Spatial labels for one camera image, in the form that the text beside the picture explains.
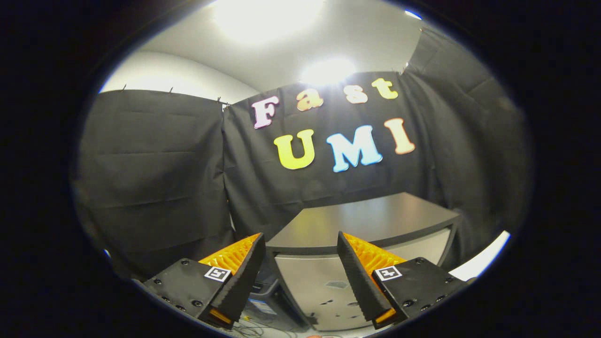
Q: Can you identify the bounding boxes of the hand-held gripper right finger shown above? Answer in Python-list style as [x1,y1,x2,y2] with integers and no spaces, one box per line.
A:
[337,231,470,330]

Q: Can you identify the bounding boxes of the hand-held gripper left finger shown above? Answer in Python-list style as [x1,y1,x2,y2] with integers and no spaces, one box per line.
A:
[142,232,266,329]

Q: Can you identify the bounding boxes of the grey top-load washing machine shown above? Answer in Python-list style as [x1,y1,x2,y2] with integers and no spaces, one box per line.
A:
[243,269,307,330]

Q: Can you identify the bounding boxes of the grey cabinet with dark top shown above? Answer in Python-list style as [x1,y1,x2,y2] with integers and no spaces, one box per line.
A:
[265,192,461,332]

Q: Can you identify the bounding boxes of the black backdrop cloth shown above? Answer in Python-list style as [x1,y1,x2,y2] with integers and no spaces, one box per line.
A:
[70,28,534,282]

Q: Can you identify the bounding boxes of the ceiling light above backdrop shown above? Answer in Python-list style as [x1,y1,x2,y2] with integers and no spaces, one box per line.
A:
[300,57,357,86]

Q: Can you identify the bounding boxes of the large ceiling light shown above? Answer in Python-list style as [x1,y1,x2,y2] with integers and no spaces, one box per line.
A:
[210,0,325,44]

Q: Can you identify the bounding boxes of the thin floor cables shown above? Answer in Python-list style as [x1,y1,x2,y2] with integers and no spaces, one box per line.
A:
[230,315,293,338]

